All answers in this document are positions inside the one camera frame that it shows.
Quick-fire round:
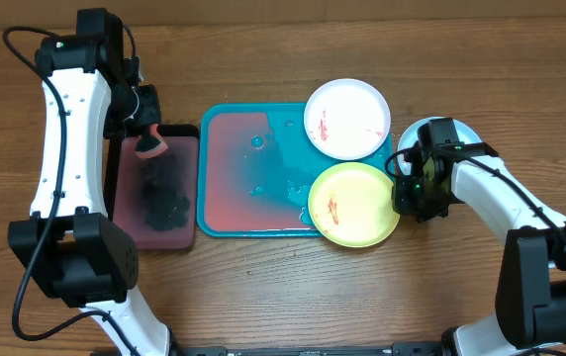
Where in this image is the green and orange sponge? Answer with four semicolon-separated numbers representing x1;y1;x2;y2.
135;124;168;159

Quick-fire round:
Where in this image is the black plastic tray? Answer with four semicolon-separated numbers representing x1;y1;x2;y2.
104;125;200;250

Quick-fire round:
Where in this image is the light blue plate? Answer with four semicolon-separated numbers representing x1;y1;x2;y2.
398;117;481;175

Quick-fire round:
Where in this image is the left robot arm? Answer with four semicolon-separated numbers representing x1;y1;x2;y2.
8;27;179;355

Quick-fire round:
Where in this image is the teal plastic tray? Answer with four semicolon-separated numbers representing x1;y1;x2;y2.
197;103;393;237

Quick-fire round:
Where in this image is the yellow-green plate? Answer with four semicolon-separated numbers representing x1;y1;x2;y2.
308;162;400;248

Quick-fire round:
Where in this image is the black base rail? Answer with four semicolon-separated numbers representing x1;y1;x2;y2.
169;341;457;356

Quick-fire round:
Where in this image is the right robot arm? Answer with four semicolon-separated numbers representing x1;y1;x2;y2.
394;142;566;355

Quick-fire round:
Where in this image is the white plate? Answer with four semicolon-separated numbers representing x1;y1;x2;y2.
304;78;391;161

